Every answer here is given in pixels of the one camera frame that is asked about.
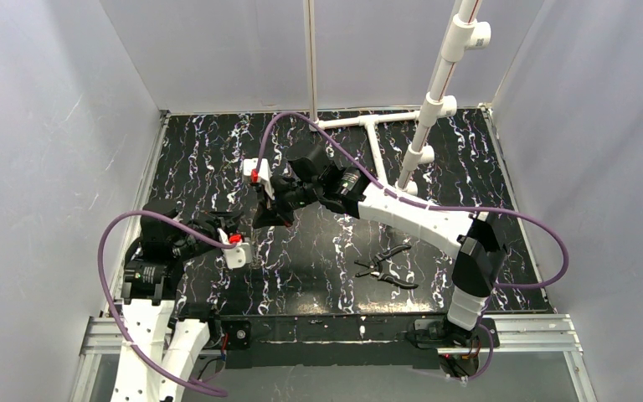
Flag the purple camera cable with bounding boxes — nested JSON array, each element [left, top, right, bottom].
[[97, 210, 239, 399], [255, 111, 570, 382]]

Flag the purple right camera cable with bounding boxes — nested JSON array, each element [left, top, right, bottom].
[[255, 111, 570, 382]]

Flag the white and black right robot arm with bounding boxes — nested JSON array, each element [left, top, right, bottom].
[[243, 147, 507, 332]]

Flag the black handled pliers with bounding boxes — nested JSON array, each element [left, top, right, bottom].
[[353, 244, 419, 290]]

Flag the aluminium rail frame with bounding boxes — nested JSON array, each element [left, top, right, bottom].
[[68, 111, 599, 402]]

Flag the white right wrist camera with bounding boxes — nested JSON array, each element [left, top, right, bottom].
[[242, 157, 275, 200]]

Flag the white PVC pipe frame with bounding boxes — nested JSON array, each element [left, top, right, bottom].
[[302, 0, 492, 196]]

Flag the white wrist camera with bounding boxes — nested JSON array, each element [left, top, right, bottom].
[[242, 157, 275, 200], [218, 229, 253, 270]]

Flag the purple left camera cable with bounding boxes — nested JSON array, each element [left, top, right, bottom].
[[97, 210, 239, 399]]

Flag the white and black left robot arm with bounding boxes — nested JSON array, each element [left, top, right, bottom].
[[111, 199, 215, 401]]

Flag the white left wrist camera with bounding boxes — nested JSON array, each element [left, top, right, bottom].
[[218, 229, 253, 270]]

